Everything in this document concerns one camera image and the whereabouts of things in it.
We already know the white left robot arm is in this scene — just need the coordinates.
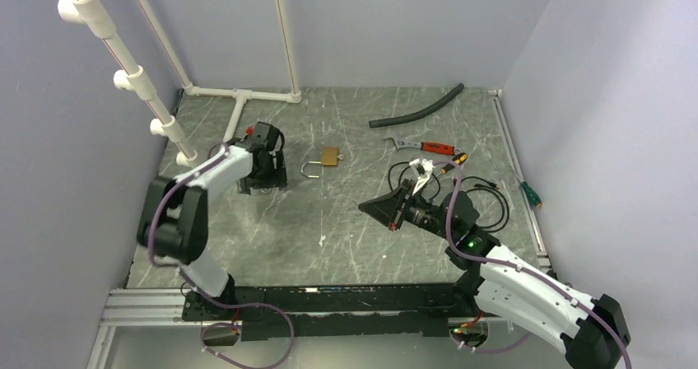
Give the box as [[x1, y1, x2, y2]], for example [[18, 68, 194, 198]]
[[137, 122, 287, 320]]

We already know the green handled screwdriver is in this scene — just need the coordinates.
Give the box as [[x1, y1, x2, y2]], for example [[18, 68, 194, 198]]
[[512, 167, 543, 208]]

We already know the white pvc pipe frame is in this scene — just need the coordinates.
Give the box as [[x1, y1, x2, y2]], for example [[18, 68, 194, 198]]
[[54, 0, 304, 166]]

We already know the large brass padlock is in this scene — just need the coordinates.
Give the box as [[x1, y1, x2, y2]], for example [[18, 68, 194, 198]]
[[300, 147, 341, 179]]

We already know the red handled adjustable wrench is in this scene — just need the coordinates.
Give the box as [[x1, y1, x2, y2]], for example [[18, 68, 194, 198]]
[[384, 135, 461, 156]]

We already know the black corrugated hose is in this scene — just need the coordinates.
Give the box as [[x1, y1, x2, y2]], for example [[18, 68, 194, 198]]
[[368, 83, 466, 129]]

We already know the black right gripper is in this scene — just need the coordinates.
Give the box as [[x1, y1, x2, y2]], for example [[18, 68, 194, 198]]
[[359, 179, 456, 241]]

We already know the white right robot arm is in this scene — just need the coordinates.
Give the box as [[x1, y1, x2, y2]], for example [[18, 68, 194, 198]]
[[358, 182, 631, 368]]

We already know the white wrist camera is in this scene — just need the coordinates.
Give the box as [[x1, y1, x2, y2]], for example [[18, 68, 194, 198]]
[[408, 158, 434, 195]]

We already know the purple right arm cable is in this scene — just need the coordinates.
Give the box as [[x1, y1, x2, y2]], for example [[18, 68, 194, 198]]
[[430, 160, 634, 369]]

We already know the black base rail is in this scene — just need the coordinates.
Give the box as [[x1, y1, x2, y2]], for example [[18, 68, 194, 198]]
[[182, 283, 490, 341]]

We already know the black cable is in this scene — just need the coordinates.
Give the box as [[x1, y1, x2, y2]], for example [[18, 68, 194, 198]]
[[387, 161, 511, 234]]

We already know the yellow black screwdriver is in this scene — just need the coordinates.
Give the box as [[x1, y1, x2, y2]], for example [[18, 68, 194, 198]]
[[438, 152, 468, 176]]

